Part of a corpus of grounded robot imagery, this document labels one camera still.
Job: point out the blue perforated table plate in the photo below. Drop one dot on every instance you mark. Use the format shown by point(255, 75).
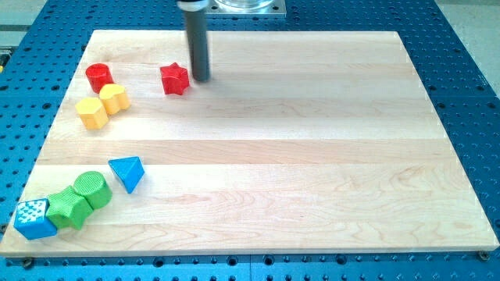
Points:
point(40, 70)

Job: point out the blue triangle block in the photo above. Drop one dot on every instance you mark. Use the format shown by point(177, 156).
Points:
point(128, 170)

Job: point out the blue cube block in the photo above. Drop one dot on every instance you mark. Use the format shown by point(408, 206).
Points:
point(31, 220)

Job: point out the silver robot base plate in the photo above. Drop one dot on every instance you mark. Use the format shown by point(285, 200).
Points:
point(247, 8)

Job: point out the green star block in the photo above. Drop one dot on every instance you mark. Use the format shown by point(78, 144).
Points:
point(68, 209)

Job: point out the red cylinder block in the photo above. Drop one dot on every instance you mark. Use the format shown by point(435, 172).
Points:
point(98, 75)

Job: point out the yellow heart block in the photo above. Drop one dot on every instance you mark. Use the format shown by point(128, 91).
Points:
point(114, 98)

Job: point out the green cylinder block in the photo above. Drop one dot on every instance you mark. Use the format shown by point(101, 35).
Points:
point(94, 188)

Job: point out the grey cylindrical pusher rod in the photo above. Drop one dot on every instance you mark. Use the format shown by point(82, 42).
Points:
point(196, 31)

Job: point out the light wooden board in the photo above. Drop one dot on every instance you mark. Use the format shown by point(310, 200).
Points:
point(301, 142)

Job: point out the red star block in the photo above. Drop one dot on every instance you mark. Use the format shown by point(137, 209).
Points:
point(175, 79)

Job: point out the yellow hexagon block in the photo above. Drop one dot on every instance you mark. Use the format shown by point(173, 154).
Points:
point(92, 113)

